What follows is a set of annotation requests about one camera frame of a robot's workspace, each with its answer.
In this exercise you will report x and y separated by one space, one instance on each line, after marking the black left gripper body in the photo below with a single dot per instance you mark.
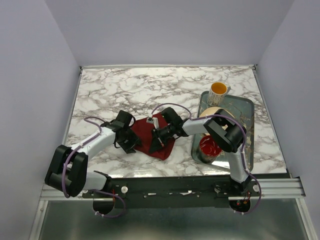
129 140

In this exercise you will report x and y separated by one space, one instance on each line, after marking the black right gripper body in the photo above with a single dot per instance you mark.
161 135

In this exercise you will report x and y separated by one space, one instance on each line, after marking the dark red cloth napkin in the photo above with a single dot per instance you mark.
143 130

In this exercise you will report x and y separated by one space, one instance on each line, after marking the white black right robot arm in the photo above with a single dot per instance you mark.
226 132

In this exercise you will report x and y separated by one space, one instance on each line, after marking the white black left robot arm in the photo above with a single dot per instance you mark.
68 170

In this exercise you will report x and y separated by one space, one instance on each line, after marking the red and black cup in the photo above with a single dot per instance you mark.
208 150

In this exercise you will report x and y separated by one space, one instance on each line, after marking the beige bird pattern plate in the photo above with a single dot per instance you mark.
212 110

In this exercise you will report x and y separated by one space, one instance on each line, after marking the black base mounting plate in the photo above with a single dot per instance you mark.
206 200

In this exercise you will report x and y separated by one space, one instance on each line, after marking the white floral mug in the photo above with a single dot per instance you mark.
217 93

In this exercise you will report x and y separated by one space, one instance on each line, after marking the teal floral serving tray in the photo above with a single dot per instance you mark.
243 110

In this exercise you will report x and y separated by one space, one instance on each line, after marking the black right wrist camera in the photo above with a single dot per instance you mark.
167 117

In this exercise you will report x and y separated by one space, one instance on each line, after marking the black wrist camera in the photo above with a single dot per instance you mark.
167 117
125 117

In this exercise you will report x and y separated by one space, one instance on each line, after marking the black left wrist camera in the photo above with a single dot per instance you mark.
125 117

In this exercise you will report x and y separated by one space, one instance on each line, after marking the aluminium frame rail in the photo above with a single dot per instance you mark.
267 188

